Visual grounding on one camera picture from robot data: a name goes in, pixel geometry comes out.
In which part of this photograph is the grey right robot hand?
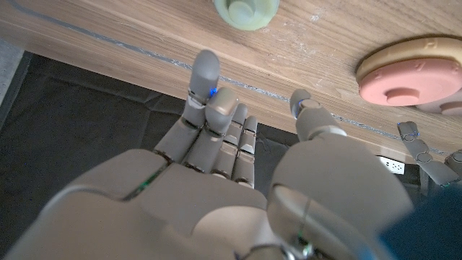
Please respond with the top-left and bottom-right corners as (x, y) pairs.
(3, 49), (414, 260)

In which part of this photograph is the black backdrop cloth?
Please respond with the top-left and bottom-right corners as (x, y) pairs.
(0, 50), (434, 254)

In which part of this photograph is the white power outlet box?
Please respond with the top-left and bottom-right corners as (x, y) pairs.
(376, 155), (406, 176)

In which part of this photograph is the large orange toy ring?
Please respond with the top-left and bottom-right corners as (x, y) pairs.
(355, 35), (462, 86)

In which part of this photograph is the coral red toy ring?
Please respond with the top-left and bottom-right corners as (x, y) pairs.
(359, 57), (462, 108)

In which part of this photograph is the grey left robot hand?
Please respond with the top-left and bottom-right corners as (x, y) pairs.
(396, 121), (462, 187)

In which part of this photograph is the green toy ring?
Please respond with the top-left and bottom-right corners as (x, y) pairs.
(212, 0), (281, 32)

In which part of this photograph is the grey tape outline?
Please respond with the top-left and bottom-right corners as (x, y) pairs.
(6, 0), (453, 157)

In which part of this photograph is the blue right wrist clip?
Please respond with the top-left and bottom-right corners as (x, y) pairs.
(378, 185), (462, 260)

